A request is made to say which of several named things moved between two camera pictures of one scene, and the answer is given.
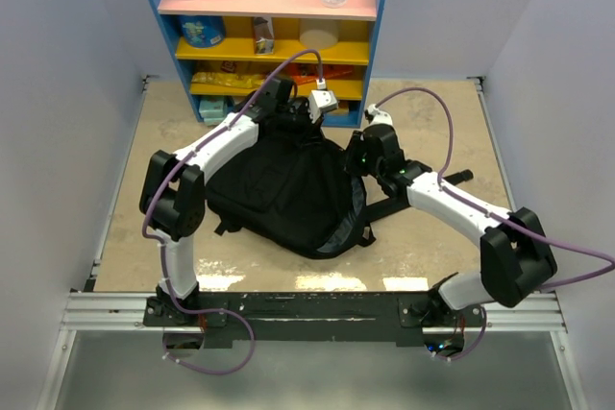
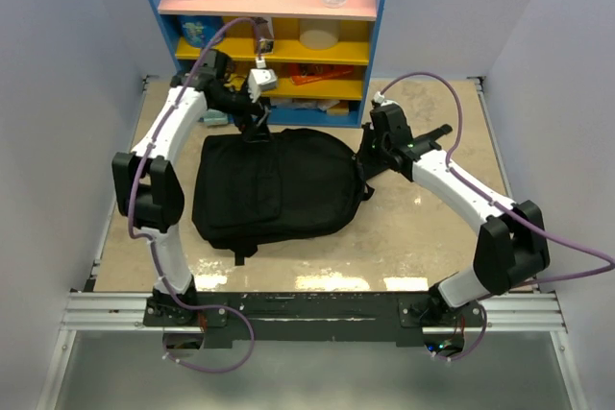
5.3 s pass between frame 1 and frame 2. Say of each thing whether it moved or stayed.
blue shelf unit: stayed
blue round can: stayed
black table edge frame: stayed
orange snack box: stayed
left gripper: moved
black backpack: moved
